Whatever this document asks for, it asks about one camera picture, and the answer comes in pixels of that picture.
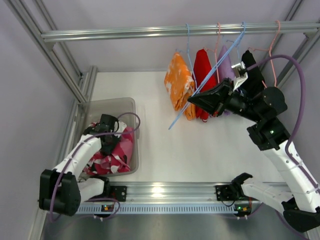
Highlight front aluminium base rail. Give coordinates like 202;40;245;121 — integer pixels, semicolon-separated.
79;181;291;203

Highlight red trousers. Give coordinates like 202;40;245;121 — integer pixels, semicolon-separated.
193;49;218;123

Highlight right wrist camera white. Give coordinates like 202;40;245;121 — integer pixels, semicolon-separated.
231;61;248;91

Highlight right aluminium frame post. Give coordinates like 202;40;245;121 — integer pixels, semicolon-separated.
258;0;320;101

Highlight pink hanger under black trousers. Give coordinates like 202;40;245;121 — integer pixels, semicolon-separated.
247;19;283;88

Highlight clear plastic bin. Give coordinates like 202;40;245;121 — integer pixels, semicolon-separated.
71;97;139;177

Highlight orange white trousers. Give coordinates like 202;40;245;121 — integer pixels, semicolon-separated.
164;52;196;112

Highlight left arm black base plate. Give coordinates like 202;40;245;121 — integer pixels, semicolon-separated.
100;185;128;202

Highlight aluminium frame post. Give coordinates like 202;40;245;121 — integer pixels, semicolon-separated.
258;0;320;101
5;0;98;103

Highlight pink camouflage trousers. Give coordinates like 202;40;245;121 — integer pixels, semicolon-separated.
83;121;134;176

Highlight blue hanger under lilac trousers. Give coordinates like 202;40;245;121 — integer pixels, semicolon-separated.
227;21;247;61

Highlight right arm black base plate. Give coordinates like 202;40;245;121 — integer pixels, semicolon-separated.
215;184;249;202

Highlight light blue wire hanger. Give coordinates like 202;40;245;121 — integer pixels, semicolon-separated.
167;27;247;130

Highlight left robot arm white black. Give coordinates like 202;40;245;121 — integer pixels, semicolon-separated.
38;114;127;222

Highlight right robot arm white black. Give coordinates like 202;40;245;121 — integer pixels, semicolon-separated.
188;78;320;233

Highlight lilac trousers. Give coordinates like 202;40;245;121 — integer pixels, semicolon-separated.
216;45;236;116

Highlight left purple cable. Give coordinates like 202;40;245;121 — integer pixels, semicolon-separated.
47;112;141;223

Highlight blue hanger under orange trousers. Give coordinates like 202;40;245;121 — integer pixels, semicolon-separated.
173;23;201;91

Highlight aluminium hanging rail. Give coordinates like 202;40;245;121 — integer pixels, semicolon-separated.
40;21;320;43

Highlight grey slotted cable duct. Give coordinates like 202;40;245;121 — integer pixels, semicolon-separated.
76;203;238;215

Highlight pink hanger under red trousers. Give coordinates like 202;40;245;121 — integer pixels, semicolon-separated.
203;22;221;84

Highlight left aluminium frame post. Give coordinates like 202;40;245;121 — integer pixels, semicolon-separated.
5;0;98;103

